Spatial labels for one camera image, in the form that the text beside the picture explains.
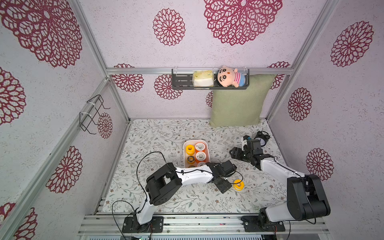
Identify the orange tape roll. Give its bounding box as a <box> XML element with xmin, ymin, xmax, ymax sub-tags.
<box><xmin>195</xmin><ymin>142</ymin><xmax>206</xmax><ymax>153</ymax></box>
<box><xmin>197</xmin><ymin>162</ymin><xmax>207</xmax><ymax>167</ymax></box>
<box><xmin>195</xmin><ymin>151</ymin><xmax>207</xmax><ymax>162</ymax></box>

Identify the white plastic storage box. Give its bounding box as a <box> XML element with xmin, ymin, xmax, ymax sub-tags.
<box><xmin>183</xmin><ymin>140</ymin><xmax>211</xmax><ymax>168</ymax></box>

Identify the black yellow tape roll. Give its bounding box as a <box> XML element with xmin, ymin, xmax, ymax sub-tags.
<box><xmin>187</xmin><ymin>156</ymin><xmax>196</xmax><ymax>164</ymax></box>

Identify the yellow tape roll top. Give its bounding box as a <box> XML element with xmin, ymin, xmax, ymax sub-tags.
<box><xmin>186</xmin><ymin>145</ymin><xmax>195</xmax><ymax>156</ymax></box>

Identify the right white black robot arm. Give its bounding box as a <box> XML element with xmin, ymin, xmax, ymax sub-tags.
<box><xmin>230</xmin><ymin>147</ymin><xmax>331</xmax><ymax>223</ymax></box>

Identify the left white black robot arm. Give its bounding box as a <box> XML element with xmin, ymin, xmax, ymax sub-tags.
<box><xmin>136</xmin><ymin>161</ymin><xmax>237</xmax><ymax>225</ymax></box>

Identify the black alarm clock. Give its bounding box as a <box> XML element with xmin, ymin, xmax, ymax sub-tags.
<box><xmin>255</xmin><ymin>131</ymin><xmax>271</xmax><ymax>147</ymax></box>

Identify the green pillow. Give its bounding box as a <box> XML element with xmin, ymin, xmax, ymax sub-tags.
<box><xmin>210</xmin><ymin>75</ymin><xmax>276</xmax><ymax>128</ymax></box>

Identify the plush doll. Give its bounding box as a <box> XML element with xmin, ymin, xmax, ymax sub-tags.
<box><xmin>217</xmin><ymin>66</ymin><xmax>246</xmax><ymax>88</ymax></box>

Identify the yellow green sponge pack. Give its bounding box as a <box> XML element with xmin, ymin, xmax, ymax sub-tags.
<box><xmin>193</xmin><ymin>71</ymin><xmax>215</xmax><ymax>87</ymax></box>

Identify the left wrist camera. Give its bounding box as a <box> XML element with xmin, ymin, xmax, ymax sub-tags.
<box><xmin>216</xmin><ymin>161</ymin><xmax>237</xmax><ymax>178</ymax></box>

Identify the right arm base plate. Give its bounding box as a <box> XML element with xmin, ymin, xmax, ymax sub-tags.
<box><xmin>241</xmin><ymin>208</ymin><xmax>286</xmax><ymax>233</ymax></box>

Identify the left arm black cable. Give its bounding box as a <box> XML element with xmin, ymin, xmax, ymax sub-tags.
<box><xmin>111</xmin><ymin>150</ymin><xmax>244</xmax><ymax>240</ymax></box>

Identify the black wall shelf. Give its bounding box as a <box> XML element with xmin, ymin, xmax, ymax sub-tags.
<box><xmin>171</xmin><ymin>68</ymin><xmax>250</xmax><ymax>90</ymax></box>

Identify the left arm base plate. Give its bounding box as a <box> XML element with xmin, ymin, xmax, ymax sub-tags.
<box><xmin>122</xmin><ymin>216</ymin><xmax>164</xmax><ymax>234</ymax></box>

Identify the black wire wall rack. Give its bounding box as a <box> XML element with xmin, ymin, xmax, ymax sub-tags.
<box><xmin>79</xmin><ymin>94</ymin><xmax>110</xmax><ymax>135</ymax></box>

